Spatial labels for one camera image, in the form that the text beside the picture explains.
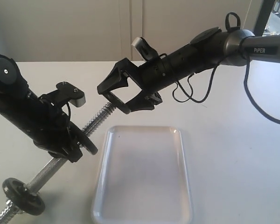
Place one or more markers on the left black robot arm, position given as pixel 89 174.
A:
pixel 18 104

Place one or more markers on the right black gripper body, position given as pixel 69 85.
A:
pixel 144 76

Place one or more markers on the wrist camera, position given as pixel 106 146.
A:
pixel 144 49
pixel 64 93

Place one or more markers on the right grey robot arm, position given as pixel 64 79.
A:
pixel 134 88

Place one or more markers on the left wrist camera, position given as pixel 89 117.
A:
pixel 64 93

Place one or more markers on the black weight plate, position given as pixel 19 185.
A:
pixel 29 202
pixel 88 142

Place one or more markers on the white plastic tray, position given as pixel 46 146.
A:
pixel 143 178

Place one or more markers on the chrome threaded dumbbell bar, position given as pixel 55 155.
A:
pixel 47 172

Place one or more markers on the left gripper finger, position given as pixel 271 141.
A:
pixel 71 154
pixel 73 131

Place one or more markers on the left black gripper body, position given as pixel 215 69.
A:
pixel 57 134

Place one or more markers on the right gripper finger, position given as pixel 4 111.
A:
pixel 116 79
pixel 117 102

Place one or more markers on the black window frame post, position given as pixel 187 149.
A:
pixel 263 16

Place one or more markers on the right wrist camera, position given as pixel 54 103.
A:
pixel 144 49

